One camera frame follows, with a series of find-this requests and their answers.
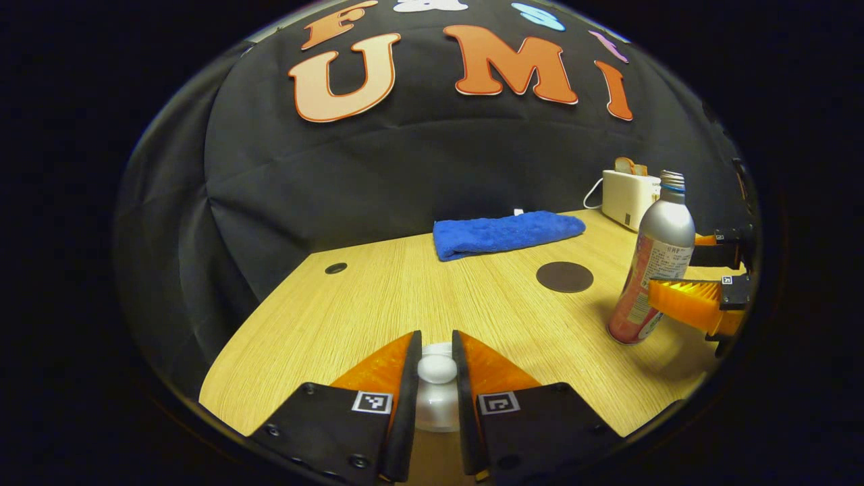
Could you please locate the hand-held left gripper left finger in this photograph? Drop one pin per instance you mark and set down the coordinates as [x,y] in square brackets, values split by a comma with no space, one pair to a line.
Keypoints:
[410,418]

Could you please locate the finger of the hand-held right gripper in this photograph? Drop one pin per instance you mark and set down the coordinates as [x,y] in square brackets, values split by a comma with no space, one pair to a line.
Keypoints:
[732,250]
[688,300]

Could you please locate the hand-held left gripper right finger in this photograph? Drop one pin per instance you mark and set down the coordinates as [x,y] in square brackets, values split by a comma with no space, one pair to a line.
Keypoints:
[464,432]

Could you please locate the silver water bottle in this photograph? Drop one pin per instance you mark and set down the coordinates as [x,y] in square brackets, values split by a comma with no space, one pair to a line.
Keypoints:
[665,229]

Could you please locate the white teacup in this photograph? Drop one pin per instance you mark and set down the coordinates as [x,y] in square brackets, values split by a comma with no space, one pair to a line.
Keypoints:
[439,347]

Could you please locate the dark round coaster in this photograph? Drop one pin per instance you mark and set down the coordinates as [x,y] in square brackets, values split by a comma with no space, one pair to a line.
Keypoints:
[565,277]

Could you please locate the white toaster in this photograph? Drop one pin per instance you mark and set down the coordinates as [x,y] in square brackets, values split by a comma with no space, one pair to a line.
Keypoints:
[628,199]

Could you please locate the brown bread slice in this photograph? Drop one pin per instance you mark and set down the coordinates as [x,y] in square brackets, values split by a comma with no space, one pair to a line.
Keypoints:
[641,170]
[624,165]

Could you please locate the blue towel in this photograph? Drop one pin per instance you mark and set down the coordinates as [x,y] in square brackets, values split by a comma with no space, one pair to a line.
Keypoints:
[503,233]

